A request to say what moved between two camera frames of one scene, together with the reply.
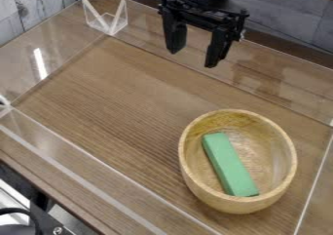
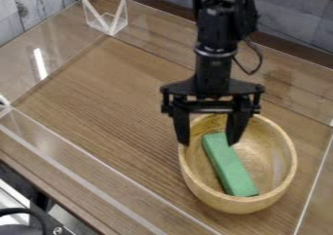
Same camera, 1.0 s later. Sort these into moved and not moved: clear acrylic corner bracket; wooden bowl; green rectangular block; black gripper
Moved: black gripper
Not moved: clear acrylic corner bracket; wooden bowl; green rectangular block
